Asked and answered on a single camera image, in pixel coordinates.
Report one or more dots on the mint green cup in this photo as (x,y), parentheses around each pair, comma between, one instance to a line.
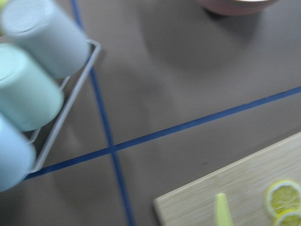
(29,97)

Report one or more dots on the lemon slice middle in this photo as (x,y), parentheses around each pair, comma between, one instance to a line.
(288,218)

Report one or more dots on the pink bowl with ice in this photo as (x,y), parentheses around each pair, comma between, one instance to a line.
(235,7)

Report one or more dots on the pale grey cup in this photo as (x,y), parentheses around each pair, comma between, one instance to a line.
(48,33)

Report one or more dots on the light blue cup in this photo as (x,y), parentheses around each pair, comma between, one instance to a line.
(17,155)

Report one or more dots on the bamboo cutting board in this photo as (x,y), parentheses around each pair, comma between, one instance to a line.
(244,182)

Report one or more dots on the white wire cup rack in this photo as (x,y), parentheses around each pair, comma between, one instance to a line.
(44,137)

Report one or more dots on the lemon slice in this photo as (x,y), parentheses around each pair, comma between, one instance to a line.
(288,218)
(281,196)

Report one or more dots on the yellow plastic knife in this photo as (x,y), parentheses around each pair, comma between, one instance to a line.
(222,213)

